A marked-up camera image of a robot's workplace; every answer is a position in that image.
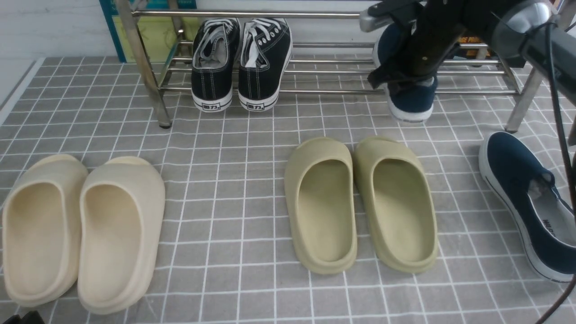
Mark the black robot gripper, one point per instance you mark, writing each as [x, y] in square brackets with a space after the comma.
[428, 34]

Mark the navy slip-on shoe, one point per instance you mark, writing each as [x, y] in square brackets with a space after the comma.
[414, 103]
[545, 221]

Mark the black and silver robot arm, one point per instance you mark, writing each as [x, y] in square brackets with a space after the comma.
[511, 28]

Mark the steel shoe rack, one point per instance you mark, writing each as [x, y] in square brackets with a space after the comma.
[155, 90]

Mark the black image processing book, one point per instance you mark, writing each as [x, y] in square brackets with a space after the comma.
[469, 50]

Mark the right black canvas sneaker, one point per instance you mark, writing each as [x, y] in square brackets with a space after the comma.
[265, 53]

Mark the black canvas sneaker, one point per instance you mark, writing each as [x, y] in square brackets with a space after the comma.
[215, 50]
[265, 53]

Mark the left black canvas sneaker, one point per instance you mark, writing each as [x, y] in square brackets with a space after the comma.
[215, 50]

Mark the left olive foam slipper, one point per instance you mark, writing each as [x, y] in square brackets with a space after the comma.
[318, 186]

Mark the olive foam slipper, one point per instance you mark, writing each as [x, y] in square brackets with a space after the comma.
[318, 186]
[398, 204]

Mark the right olive foam slipper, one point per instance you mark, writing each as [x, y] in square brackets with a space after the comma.
[398, 204]

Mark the grey checkered cloth mat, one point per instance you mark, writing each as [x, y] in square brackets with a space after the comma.
[226, 253]

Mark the right cream foam slipper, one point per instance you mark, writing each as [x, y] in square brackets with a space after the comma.
[122, 206]

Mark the cream foam slipper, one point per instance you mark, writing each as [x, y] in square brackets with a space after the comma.
[41, 231]
[122, 206]

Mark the left cream foam slipper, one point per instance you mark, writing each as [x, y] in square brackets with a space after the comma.
[41, 231]

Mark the black object bottom left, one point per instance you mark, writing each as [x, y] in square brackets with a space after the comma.
[31, 317]

